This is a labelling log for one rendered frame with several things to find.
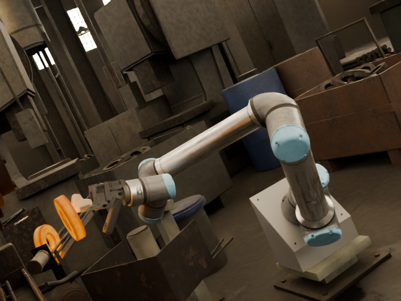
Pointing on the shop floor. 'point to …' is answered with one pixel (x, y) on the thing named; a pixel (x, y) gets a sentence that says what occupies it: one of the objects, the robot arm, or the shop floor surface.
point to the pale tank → (9, 13)
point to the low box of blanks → (355, 114)
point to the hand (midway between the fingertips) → (67, 212)
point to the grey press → (173, 63)
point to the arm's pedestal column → (304, 285)
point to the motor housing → (70, 292)
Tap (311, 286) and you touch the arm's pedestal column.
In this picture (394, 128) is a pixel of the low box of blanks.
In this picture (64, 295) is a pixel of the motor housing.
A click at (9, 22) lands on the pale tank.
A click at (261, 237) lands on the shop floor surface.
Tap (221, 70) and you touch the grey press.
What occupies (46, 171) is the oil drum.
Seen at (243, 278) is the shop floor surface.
